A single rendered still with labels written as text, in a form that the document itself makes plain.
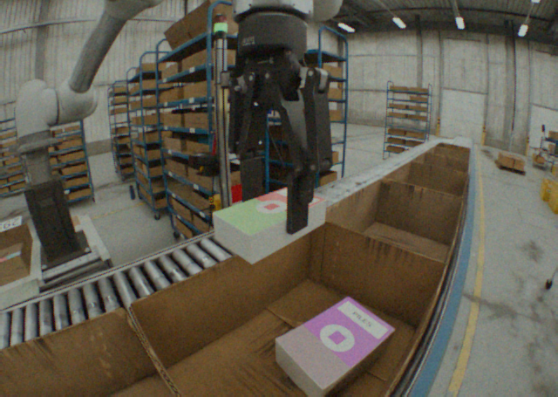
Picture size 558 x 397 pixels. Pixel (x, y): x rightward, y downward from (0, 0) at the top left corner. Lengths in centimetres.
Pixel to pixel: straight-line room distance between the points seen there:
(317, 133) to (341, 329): 30
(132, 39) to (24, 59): 429
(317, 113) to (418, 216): 67
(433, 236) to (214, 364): 72
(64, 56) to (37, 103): 911
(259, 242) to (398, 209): 66
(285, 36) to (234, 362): 46
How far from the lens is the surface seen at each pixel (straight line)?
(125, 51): 1040
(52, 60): 1021
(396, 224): 88
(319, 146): 23
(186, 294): 38
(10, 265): 121
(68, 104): 112
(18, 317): 104
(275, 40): 25
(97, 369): 43
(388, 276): 49
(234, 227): 26
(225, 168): 103
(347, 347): 40
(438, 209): 83
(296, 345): 39
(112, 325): 37
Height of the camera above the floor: 128
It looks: 19 degrees down
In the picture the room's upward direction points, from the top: straight up
